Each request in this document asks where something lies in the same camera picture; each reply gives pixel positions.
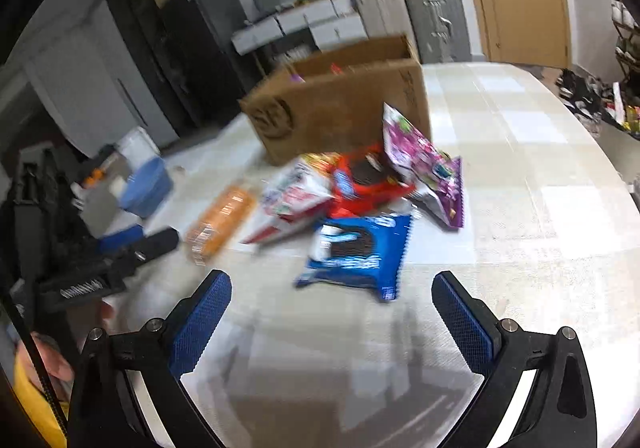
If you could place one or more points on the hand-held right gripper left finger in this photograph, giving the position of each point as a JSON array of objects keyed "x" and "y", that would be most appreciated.
[{"x": 200, "y": 320}]

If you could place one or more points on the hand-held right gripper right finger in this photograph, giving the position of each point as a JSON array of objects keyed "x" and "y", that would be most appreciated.
[{"x": 465, "y": 323}]

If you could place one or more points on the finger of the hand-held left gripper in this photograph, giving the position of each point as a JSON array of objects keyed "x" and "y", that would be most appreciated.
[
  {"x": 160, "y": 240},
  {"x": 117, "y": 234}
]

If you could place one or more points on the orange bread packet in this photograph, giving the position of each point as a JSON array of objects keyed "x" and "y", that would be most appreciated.
[{"x": 220, "y": 223}]

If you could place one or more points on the blue cookie packet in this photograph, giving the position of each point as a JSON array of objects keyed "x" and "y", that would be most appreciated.
[{"x": 360, "y": 253}]

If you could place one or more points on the white red snack packet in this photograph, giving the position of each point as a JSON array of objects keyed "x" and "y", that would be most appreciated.
[{"x": 290, "y": 200}]

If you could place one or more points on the dark purple candy packet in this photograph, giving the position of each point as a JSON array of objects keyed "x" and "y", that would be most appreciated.
[{"x": 425, "y": 163}]

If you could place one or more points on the red cookie packet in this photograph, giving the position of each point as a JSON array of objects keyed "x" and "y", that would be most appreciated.
[{"x": 370, "y": 188}]

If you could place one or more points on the yellow orange snack packet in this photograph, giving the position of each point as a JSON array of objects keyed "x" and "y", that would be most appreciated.
[{"x": 320, "y": 160}]

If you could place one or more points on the brown cardboard box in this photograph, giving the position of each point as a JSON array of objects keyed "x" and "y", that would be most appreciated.
[{"x": 340, "y": 108}]

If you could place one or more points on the red triangular snack packet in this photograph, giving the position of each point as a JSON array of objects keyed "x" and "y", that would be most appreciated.
[{"x": 336, "y": 69}]

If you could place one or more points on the person's left hand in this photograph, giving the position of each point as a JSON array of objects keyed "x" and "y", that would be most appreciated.
[{"x": 45, "y": 358}]

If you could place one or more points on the blue bowl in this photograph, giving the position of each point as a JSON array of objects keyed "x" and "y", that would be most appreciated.
[{"x": 145, "y": 185}]

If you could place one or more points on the black wardrobe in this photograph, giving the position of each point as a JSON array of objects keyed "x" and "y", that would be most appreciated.
[{"x": 130, "y": 38}]

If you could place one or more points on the dark grey fridge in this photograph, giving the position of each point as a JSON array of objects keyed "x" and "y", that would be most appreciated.
[{"x": 210, "y": 28}]

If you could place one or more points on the pile of dark shoes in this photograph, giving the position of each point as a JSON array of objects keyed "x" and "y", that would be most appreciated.
[{"x": 582, "y": 93}]

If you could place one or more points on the white desk with drawers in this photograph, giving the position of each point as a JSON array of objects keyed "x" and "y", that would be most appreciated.
[{"x": 300, "y": 20}]

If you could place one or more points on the silver suitcase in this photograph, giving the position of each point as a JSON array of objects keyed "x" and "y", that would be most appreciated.
[{"x": 435, "y": 18}]

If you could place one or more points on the beige suitcase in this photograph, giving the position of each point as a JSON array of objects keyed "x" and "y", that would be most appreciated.
[{"x": 380, "y": 10}]

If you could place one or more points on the wooden shoe rack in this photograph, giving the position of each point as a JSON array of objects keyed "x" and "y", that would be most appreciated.
[{"x": 625, "y": 33}]

